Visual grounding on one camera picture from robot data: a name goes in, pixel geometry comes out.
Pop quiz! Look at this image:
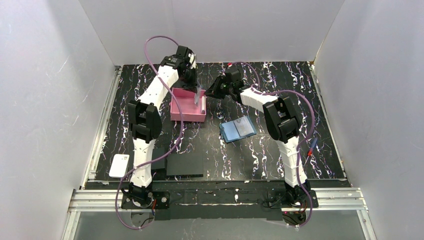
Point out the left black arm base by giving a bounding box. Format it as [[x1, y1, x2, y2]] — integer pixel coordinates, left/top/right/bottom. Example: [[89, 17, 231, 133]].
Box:
[[118, 191, 170, 210]]

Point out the white rectangular device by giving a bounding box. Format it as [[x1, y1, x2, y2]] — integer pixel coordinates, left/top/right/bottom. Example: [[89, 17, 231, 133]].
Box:
[[108, 154, 130, 178]]

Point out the aluminium left side rail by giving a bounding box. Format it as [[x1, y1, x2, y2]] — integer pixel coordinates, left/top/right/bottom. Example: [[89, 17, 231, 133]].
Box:
[[79, 65, 122, 190]]

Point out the small black flat plate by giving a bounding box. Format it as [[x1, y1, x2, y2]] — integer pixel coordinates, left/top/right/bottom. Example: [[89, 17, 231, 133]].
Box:
[[150, 147, 167, 171]]

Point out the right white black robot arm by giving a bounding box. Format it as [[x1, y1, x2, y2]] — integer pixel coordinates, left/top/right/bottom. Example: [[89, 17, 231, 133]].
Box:
[[205, 66, 311, 203]]

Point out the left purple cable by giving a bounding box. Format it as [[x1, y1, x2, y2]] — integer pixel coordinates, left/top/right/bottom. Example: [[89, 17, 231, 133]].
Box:
[[114, 35, 185, 230]]

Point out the large black flat plate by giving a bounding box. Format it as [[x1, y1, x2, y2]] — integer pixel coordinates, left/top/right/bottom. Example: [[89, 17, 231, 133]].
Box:
[[166, 152, 204, 178]]

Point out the pink plastic tray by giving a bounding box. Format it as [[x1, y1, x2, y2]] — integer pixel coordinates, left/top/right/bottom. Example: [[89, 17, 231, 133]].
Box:
[[170, 87, 206, 123]]

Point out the purple cable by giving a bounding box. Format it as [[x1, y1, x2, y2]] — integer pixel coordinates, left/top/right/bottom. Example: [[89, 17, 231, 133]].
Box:
[[226, 61, 319, 228], [114, 35, 185, 230]]

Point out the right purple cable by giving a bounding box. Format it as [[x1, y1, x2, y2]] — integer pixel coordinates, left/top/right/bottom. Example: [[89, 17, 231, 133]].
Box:
[[226, 61, 319, 228]]

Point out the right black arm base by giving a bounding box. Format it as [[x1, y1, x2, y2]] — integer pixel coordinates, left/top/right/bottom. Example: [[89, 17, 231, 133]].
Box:
[[262, 190, 319, 211]]

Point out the aluminium front rail frame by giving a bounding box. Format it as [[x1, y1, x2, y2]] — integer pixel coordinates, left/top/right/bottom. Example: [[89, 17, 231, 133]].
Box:
[[62, 187, 376, 240]]

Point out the translucent credit card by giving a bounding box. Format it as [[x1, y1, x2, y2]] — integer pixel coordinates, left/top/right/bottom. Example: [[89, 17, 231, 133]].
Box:
[[194, 86, 202, 106]]

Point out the blue leather card holder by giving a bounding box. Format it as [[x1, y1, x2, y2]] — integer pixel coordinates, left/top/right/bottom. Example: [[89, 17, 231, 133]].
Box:
[[219, 115, 257, 143]]

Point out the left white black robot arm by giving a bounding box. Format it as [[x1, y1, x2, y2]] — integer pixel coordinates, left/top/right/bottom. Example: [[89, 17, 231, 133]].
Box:
[[125, 45, 198, 205]]

